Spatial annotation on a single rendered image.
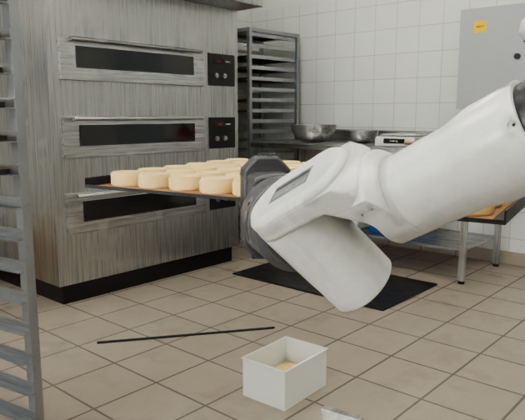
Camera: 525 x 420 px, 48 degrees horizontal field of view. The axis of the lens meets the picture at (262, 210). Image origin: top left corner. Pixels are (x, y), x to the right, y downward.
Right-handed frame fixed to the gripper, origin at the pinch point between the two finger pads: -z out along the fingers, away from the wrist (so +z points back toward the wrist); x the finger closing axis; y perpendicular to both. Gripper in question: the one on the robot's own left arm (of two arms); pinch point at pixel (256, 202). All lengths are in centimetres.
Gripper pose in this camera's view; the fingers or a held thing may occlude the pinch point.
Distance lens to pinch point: 73.9
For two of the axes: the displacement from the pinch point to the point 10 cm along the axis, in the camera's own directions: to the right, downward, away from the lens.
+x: 0.1, -9.9, -1.6
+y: -9.7, 0.3, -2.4
